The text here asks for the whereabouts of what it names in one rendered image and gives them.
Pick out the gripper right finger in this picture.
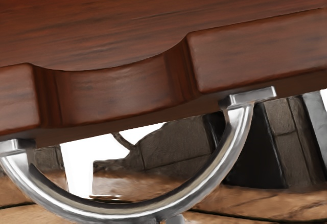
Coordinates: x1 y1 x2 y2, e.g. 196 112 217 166
167 214 187 224

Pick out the dark red-brown wooden cabinet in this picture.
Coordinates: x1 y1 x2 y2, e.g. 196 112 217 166
0 0 327 224

